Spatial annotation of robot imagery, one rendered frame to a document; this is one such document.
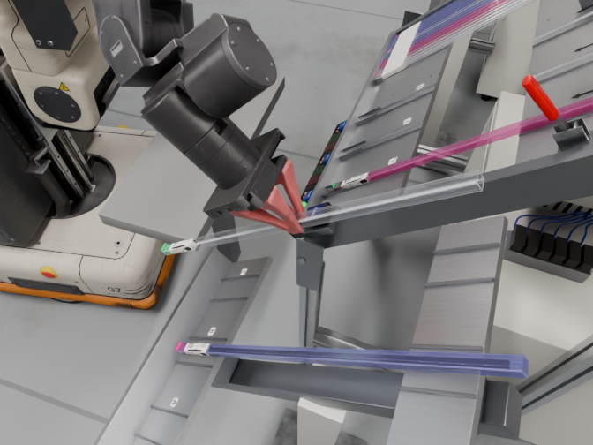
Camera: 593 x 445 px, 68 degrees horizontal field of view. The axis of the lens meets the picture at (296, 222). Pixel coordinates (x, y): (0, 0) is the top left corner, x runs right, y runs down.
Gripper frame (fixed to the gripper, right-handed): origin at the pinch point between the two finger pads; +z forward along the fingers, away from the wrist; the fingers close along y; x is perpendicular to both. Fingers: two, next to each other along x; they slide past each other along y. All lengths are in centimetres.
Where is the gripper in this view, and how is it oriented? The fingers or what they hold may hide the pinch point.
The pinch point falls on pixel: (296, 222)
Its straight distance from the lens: 50.1
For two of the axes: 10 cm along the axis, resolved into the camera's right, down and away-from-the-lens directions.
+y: 3.5, -7.8, 5.2
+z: 6.3, 6.1, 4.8
